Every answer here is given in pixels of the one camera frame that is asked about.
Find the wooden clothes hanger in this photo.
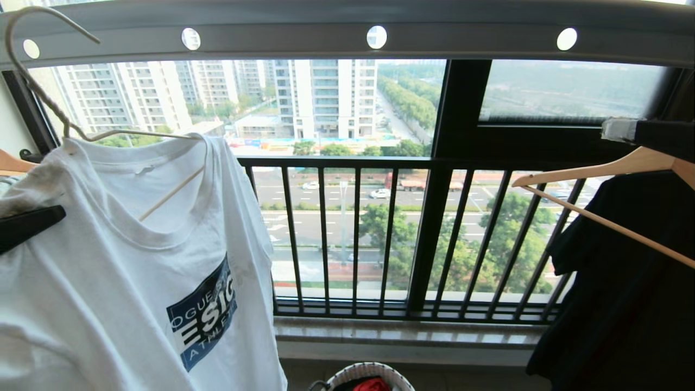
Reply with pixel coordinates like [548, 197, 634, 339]
[0, 149, 40, 178]
[511, 146, 695, 270]

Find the pale hanger with metal hook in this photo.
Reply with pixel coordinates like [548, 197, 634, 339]
[4, 6, 208, 222]

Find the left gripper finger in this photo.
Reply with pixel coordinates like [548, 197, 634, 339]
[0, 205, 67, 255]

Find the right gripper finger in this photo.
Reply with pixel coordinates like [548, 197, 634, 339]
[601, 116, 695, 163]

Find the grey metal clothes rail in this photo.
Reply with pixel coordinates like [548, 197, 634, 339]
[0, 0, 695, 71]

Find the stone window sill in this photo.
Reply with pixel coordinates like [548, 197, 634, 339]
[273, 316, 550, 368]

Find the black window railing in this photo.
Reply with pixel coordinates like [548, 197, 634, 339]
[237, 156, 599, 326]

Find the red garment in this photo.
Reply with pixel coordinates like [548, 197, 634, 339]
[352, 377, 392, 391]

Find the white T-shirt with blue print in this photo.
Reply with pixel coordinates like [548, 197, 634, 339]
[0, 134, 288, 391]

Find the black window frame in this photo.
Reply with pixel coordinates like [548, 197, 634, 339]
[2, 59, 695, 317]

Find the white woven laundry basket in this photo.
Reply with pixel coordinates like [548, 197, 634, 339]
[309, 362, 416, 391]

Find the black garment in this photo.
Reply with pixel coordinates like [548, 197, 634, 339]
[525, 171, 695, 391]

